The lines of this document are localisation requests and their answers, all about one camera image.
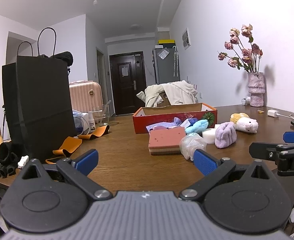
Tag light blue plush toy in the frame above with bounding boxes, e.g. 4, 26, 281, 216
185, 119, 209, 134

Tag white and yellow plush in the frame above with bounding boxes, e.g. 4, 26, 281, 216
230, 113, 259, 133

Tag blue tissue packet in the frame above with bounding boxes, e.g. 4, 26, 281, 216
180, 118, 198, 129

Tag pink layered sponge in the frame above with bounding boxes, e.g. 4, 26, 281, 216
148, 127, 186, 155

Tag lilac knitted cloth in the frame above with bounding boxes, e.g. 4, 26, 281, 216
146, 117, 182, 133

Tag orange resistance band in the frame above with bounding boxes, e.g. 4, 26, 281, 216
45, 125, 110, 165

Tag white phone charger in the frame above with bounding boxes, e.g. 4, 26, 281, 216
267, 109, 294, 120

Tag white plastic bag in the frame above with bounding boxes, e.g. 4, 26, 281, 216
73, 110, 90, 135

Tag white spray bottle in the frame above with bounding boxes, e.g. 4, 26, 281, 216
88, 111, 96, 133

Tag small white device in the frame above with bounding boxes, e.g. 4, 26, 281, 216
241, 96, 251, 106

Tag pink textured vase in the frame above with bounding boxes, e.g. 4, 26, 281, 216
248, 72, 266, 107

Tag clear glass cup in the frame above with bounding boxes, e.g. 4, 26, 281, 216
93, 100, 111, 126

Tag black foam pieces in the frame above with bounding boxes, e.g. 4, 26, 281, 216
0, 141, 28, 178

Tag pink ribbed suitcase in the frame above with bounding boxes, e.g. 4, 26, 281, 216
69, 81, 103, 112

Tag black paper shopping bag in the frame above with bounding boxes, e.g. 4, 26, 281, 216
1, 26, 78, 162

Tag brown chair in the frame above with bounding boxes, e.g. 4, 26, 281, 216
154, 92, 171, 107

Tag cream jacket on chair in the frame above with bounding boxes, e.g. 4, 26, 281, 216
136, 80, 198, 107

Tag red cardboard box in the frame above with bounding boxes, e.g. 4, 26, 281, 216
132, 103, 218, 134

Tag dried pink roses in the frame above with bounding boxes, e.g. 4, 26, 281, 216
218, 24, 263, 73

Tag dark entrance door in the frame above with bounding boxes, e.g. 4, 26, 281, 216
110, 51, 146, 115

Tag grey refrigerator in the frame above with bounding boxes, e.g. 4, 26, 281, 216
152, 48, 180, 85

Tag yellow box on fridge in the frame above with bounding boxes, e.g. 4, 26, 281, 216
158, 39, 175, 44

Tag wall electrical panel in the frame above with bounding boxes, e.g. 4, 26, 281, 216
182, 28, 191, 50

